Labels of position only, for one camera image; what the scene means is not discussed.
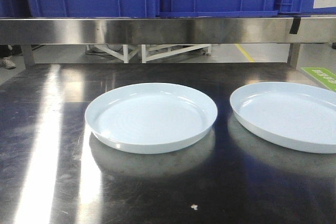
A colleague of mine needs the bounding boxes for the small white crumb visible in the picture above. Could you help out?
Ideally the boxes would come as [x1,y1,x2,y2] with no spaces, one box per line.
[190,204,198,210]

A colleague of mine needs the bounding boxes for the stainless steel shelf rail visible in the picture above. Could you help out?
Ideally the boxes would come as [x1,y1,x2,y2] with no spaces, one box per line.
[1,15,335,45]

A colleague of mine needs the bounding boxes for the light blue plate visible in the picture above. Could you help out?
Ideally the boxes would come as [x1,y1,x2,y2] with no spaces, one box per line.
[85,83,218,154]
[230,82,335,154]

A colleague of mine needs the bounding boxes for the white metal frame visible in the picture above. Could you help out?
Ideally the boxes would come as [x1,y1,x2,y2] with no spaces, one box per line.
[86,44,212,63]

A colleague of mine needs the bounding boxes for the black tape strip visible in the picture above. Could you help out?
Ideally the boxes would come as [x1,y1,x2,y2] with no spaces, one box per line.
[289,17,301,35]

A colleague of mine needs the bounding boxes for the green floor sign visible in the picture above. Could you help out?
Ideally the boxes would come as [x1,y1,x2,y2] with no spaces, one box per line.
[301,67,336,91]

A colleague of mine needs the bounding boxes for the white sneaker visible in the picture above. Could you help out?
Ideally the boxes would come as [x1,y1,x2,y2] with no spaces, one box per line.
[1,57,16,70]

